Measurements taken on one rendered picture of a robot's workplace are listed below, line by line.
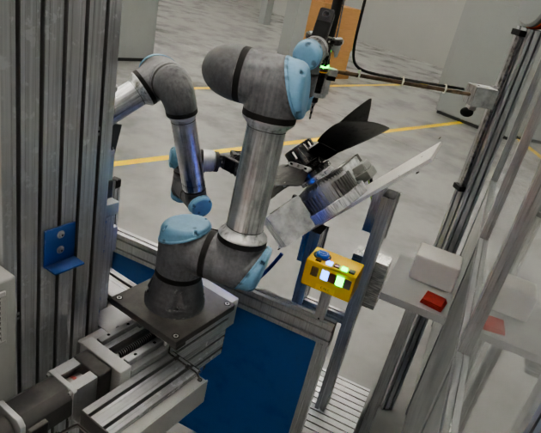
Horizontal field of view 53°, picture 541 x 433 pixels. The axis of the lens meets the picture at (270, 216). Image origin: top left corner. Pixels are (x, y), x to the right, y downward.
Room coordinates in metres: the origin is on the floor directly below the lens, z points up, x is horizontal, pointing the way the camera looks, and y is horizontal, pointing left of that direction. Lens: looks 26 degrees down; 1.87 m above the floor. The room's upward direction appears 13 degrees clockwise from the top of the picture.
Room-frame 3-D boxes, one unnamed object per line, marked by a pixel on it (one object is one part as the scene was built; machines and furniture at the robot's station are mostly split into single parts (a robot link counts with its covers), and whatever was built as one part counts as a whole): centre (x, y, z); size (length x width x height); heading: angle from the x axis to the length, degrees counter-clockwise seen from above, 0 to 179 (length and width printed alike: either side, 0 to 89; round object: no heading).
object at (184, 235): (1.12, 0.18, 1.20); 0.13 x 0.12 x 0.14; 81
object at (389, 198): (1.90, -0.42, 0.57); 0.09 x 0.04 x 1.15; 161
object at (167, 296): (1.12, 0.19, 1.09); 0.15 x 0.15 x 0.10
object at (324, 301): (1.45, -0.22, 0.92); 0.03 x 0.03 x 0.12; 71
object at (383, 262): (1.99, -0.45, 0.73); 0.15 x 0.09 x 0.22; 71
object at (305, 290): (1.98, -0.20, 0.45); 0.09 x 0.04 x 0.91; 161
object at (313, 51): (1.51, -0.01, 1.64); 0.11 x 0.08 x 0.09; 171
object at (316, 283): (1.45, -0.22, 1.02); 0.16 x 0.10 x 0.11; 71
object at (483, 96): (2.06, -0.66, 1.54); 0.10 x 0.07 x 0.08; 106
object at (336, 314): (1.94, -0.31, 0.56); 0.19 x 0.04 x 0.04; 71
